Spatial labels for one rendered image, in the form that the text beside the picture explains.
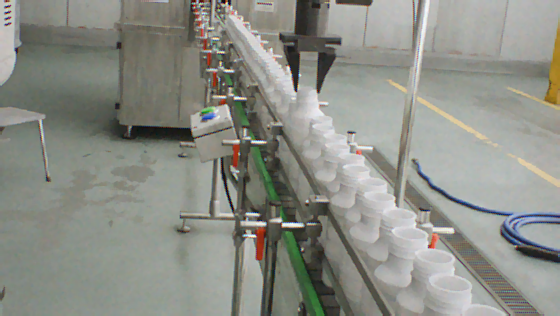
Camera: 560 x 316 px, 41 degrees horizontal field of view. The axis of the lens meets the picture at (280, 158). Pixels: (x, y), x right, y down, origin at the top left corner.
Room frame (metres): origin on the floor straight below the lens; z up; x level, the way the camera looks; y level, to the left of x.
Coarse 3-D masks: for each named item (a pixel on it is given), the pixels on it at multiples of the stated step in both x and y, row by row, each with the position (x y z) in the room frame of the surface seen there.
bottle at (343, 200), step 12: (348, 168) 0.94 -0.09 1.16; (360, 168) 0.94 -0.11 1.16; (348, 180) 0.91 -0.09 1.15; (348, 192) 0.91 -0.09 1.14; (336, 204) 0.91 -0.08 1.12; (348, 204) 0.90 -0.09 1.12; (336, 216) 0.91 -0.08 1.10; (336, 240) 0.90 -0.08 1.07; (324, 252) 0.93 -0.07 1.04; (336, 252) 0.90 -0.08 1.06; (336, 264) 0.90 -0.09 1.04; (324, 276) 0.91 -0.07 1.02; (336, 276) 0.90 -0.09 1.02
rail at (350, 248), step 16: (240, 80) 2.31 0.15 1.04; (272, 112) 1.51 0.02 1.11; (288, 144) 1.27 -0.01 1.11; (320, 192) 0.98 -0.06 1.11; (336, 224) 0.86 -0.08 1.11; (320, 256) 0.93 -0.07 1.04; (352, 256) 0.77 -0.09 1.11; (368, 272) 0.71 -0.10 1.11; (336, 288) 0.82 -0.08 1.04; (368, 288) 0.70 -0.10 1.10; (384, 304) 0.64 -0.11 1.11
